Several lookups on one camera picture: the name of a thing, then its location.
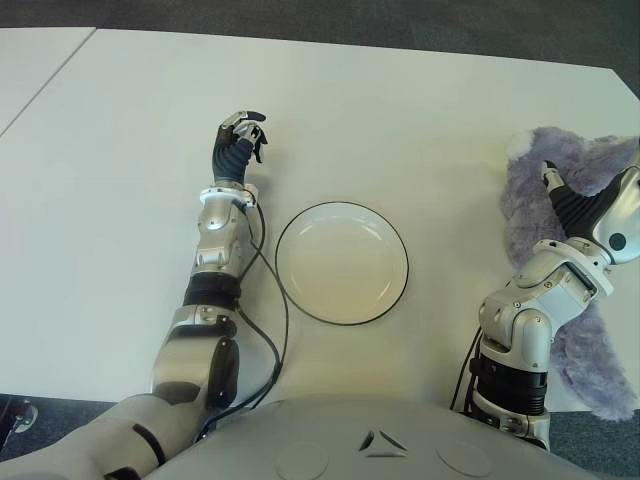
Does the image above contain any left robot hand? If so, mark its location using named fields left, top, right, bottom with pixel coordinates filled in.
left=211, top=109, right=269, bottom=189

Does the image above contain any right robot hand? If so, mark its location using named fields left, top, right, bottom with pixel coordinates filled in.
left=539, top=148, right=640, bottom=265

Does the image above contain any purple plush doll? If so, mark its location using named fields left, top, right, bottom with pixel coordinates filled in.
left=500, top=126, right=640, bottom=422

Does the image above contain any white plate with black rim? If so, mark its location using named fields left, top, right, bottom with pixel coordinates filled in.
left=274, top=200, right=412, bottom=328

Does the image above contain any grey robot torso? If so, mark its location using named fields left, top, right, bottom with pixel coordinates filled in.
left=144, top=394, right=596, bottom=480

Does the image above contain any metal caster foot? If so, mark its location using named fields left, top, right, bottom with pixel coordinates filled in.
left=0, top=397, right=39, bottom=451

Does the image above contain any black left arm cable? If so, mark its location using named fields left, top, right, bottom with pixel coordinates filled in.
left=194, top=197, right=291, bottom=441

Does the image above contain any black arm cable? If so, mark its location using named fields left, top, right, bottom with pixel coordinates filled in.
left=194, top=197, right=291, bottom=441
left=449, top=324, right=487, bottom=414

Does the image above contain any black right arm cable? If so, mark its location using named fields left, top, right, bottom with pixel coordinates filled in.
left=449, top=324, right=487, bottom=414

